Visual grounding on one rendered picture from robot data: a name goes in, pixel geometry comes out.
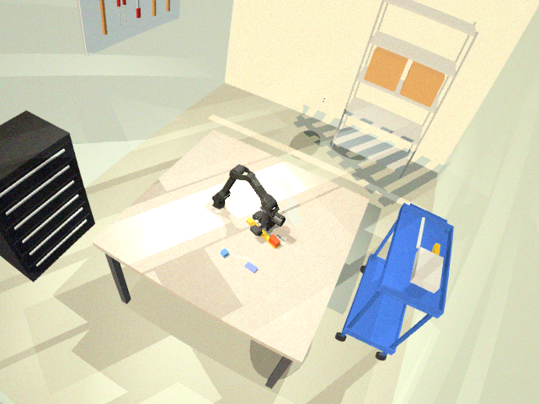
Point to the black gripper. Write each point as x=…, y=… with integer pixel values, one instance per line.
x=257, y=230

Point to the yellow bar with red block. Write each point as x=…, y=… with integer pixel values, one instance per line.
x=271, y=240

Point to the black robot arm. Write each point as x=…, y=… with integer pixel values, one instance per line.
x=268, y=202

